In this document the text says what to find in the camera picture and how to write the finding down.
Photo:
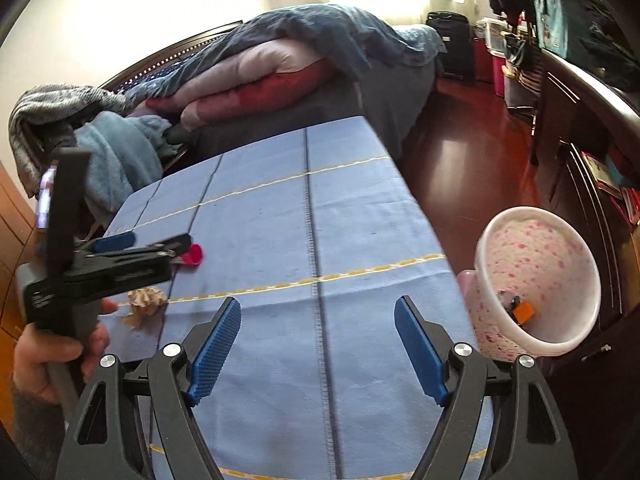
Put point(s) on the white pink speckled trash bin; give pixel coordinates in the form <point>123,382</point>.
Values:
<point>540,250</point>

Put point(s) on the small red wrapper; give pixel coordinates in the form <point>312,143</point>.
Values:
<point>194,255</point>

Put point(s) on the pink and red folded quilt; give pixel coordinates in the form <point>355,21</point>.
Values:
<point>260,70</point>

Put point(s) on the bed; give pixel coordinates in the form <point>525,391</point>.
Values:
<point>390,105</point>

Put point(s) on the person's left hand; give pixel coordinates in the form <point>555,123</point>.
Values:
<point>35,360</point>

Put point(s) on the pink storage box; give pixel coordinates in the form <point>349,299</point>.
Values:
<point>497,75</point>

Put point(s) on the black suitcase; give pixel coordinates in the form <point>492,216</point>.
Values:
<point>450,45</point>

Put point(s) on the blue tablecloth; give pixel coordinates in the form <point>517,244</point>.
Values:
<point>350,210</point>

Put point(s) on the grey fuzzy blanket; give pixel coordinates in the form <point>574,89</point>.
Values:
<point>45,105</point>

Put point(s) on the dark blue duvet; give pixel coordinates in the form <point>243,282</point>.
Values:
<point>325,25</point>

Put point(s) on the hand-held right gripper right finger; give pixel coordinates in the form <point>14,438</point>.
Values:
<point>420,350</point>

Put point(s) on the stack of books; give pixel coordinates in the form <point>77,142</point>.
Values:
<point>600,170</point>

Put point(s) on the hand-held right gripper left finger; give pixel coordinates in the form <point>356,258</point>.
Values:
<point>215,350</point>

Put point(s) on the clear storage box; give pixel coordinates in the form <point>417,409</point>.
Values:
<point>492,35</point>

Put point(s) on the brown wooden wardrobe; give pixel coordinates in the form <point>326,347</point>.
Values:
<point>15,240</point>

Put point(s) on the dark wooden headboard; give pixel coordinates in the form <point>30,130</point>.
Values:
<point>150,62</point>

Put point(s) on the teal hanging bag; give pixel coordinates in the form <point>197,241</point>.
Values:
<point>550,15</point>

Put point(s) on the crumpled brown paper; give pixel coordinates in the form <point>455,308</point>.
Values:
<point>145,305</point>

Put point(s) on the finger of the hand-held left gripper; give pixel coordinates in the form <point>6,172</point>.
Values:
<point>172,246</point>
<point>115,242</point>

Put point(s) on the dark wooden cabinet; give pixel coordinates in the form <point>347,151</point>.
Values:
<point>575,110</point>

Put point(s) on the light blue fleece blanket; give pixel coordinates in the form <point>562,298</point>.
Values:
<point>115,160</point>

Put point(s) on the person's left forearm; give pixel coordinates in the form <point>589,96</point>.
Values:
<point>35,435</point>

